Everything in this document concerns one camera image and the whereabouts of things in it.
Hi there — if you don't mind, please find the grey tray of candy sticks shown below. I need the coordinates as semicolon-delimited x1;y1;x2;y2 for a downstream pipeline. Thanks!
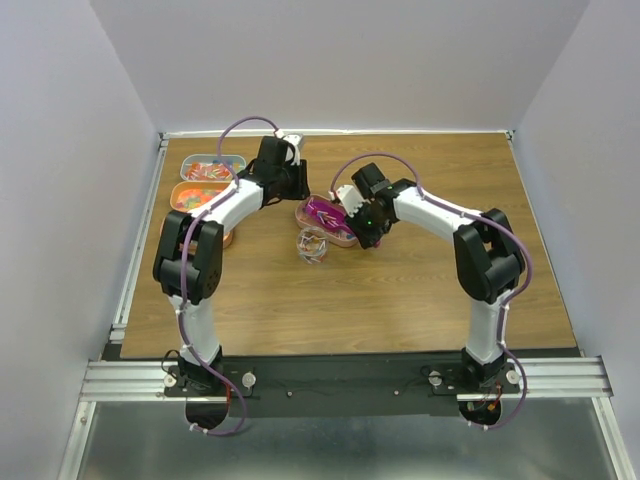
180;154;247;181

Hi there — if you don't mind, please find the magenta plastic scoop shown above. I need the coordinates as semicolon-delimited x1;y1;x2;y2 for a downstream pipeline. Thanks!
305;197;384;250

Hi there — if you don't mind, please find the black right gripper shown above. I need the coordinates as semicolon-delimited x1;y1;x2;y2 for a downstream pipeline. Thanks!
342;200;389;249

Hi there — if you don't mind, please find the pink tray of wrapped candies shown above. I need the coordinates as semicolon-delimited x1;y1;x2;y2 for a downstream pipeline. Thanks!
222;230;234;249

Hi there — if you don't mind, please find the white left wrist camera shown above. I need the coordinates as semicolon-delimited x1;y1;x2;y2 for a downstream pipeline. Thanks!
274;129;305;165

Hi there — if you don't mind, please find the clear plastic jar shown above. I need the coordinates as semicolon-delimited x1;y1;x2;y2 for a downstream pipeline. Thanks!
296;227;329;264

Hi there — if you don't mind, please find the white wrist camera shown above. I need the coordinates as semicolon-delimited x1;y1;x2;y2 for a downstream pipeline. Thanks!
274;129;305;165
329;185;369;218

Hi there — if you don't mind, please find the pink tray of lollipops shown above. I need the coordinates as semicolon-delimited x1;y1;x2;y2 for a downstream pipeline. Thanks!
292;197;359;249

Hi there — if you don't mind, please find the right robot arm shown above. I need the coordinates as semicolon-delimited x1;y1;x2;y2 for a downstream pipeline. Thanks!
332;163;528;392

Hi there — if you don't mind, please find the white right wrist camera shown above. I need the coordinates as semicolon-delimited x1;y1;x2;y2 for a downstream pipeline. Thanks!
329;185;369;218

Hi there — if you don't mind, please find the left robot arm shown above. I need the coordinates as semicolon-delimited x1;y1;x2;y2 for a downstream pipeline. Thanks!
152;131;310;395

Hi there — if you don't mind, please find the orange tray of gummies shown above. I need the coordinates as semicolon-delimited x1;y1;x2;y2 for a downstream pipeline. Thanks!
169;181;229;212

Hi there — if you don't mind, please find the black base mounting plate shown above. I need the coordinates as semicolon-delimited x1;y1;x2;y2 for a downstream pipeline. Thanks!
162;351;520;427

